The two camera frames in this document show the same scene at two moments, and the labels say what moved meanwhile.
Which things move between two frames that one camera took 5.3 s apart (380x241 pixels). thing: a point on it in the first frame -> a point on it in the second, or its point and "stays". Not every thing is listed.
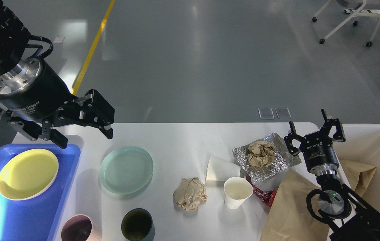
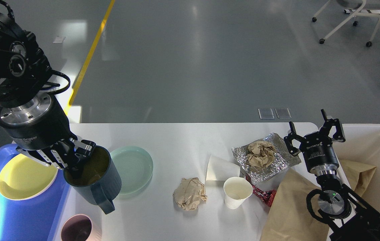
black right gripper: x=319 y=152 stays
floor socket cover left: x=266 y=113 stays
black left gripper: x=32 y=90 -> x=40 y=124
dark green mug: x=137 y=224 -> x=100 y=183
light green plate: x=126 y=170 stays
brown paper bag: x=289 y=219 stays
